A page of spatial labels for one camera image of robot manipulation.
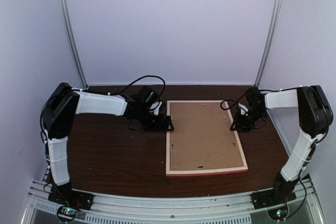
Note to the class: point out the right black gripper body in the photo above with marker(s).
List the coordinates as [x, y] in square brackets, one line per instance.
[246, 123]

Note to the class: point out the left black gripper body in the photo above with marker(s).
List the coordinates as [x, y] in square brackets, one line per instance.
[150, 123]

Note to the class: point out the brown backing board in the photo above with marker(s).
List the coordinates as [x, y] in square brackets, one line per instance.
[204, 140]

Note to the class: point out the wooden picture frame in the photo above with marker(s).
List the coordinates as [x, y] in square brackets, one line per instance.
[207, 171]

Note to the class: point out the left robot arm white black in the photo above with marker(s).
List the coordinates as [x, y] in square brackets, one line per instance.
[58, 113]

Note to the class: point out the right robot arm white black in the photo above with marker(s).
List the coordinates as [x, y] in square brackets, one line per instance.
[315, 118]

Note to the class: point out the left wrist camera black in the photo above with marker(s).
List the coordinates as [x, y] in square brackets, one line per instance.
[155, 107]

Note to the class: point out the aluminium front rail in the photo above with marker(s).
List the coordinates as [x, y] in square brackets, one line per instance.
[233, 208]

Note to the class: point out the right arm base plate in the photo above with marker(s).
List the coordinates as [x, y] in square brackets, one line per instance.
[266, 198]

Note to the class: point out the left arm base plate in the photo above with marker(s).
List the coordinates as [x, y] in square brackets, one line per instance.
[77, 199]

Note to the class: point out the right aluminium corner post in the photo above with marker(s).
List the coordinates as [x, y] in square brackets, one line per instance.
[276, 10]

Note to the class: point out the aluminium corner post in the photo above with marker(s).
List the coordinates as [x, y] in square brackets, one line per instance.
[72, 43]
[276, 10]

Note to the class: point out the left aluminium corner post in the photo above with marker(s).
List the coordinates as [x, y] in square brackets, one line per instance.
[72, 43]

